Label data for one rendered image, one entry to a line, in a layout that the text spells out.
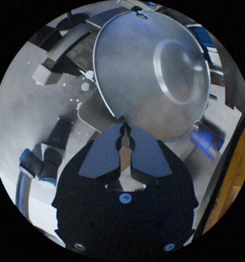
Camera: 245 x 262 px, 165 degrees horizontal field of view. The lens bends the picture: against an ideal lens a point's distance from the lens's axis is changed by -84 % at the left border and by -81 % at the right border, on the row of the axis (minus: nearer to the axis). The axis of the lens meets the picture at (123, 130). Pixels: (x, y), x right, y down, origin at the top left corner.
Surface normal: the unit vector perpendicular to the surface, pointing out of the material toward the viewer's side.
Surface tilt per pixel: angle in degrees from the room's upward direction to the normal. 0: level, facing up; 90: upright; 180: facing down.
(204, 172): 90
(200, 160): 90
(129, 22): 2
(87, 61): 0
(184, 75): 2
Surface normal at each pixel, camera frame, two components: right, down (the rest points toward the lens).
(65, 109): 0.31, 0.49
